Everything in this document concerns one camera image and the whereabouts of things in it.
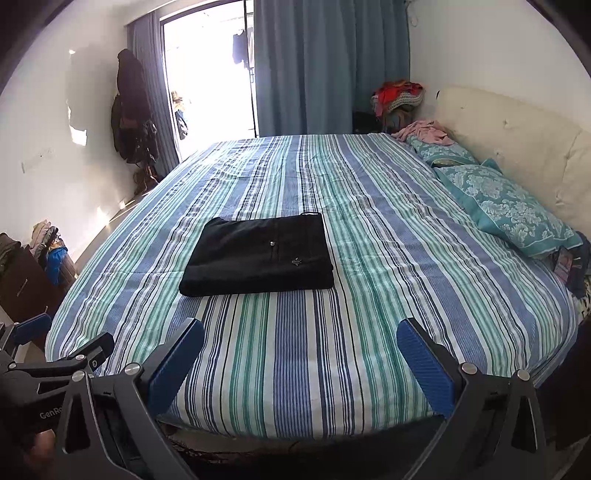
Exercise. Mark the black pants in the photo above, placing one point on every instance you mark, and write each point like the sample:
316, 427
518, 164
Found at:
258, 258

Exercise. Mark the mixed clothes heap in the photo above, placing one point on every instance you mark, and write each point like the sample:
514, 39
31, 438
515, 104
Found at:
46, 235

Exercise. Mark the small teal floral pillow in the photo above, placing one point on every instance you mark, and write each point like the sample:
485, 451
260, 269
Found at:
438, 150

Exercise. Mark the hanging clothes bundle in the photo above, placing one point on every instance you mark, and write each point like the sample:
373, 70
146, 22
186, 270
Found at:
180, 115

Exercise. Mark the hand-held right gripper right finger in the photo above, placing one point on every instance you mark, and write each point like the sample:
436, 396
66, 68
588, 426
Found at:
427, 369

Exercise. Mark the brown bag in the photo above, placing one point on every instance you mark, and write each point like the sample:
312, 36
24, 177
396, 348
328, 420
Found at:
145, 177

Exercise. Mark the dark wooden nightstand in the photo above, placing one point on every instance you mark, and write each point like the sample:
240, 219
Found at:
568, 392

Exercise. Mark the bright glass door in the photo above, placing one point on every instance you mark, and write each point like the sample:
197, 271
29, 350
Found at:
207, 83

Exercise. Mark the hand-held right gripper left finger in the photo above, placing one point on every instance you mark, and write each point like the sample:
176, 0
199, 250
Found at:
178, 364

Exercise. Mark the bed with striped sheet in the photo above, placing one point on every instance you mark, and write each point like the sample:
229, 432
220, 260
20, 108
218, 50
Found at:
369, 230

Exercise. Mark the narrow blue-grey curtain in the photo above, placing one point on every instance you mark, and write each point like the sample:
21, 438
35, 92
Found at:
150, 69

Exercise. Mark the wide blue-grey curtain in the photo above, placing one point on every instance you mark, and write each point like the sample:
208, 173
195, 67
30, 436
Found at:
323, 69

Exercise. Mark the purple patterned cloth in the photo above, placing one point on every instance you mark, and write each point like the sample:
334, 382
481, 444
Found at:
563, 265

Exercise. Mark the cream padded headboard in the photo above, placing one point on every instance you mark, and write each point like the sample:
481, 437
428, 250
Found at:
508, 124

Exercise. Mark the red and grey clothes pile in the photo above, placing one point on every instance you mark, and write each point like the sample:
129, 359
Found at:
399, 99

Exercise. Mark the person's left hand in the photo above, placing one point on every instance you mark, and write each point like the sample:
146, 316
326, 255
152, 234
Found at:
41, 445

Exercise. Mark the large teal floral pillow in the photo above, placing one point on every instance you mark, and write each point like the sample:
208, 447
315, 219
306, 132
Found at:
508, 207

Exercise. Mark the brown wooden cabinet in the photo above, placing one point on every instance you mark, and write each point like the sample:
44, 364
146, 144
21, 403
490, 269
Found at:
23, 281

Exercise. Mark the dark hanging coats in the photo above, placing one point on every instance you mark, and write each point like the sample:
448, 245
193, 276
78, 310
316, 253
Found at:
131, 110

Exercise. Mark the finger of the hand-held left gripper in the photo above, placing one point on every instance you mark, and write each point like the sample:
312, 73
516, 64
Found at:
87, 357
32, 330

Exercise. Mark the blue bag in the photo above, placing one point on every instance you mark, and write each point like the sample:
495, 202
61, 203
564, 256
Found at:
57, 265

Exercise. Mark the dark hanging garment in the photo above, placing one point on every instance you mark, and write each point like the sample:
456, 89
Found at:
241, 48

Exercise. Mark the dark blue clothing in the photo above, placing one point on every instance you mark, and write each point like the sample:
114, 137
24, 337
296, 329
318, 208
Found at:
581, 267

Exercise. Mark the pale patterned cloth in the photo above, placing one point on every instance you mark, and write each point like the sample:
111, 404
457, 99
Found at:
585, 300

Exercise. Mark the olive cloth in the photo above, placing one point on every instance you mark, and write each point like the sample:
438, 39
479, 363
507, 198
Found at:
8, 249

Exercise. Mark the pink cloth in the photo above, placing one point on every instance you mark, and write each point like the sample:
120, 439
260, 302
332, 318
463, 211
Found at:
425, 131

